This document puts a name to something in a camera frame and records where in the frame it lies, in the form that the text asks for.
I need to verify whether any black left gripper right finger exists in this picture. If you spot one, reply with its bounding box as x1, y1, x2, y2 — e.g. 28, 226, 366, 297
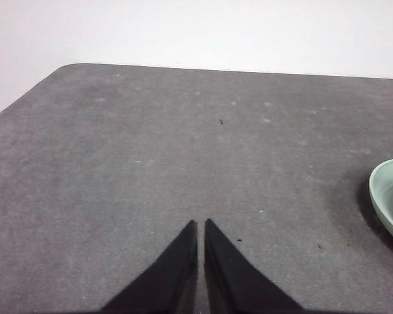
204, 218, 307, 314

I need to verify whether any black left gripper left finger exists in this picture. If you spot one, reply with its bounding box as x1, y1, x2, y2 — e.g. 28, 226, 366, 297
100, 219, 199, 314

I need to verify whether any green round plate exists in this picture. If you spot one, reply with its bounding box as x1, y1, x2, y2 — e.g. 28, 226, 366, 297
369, 156, 393, 250

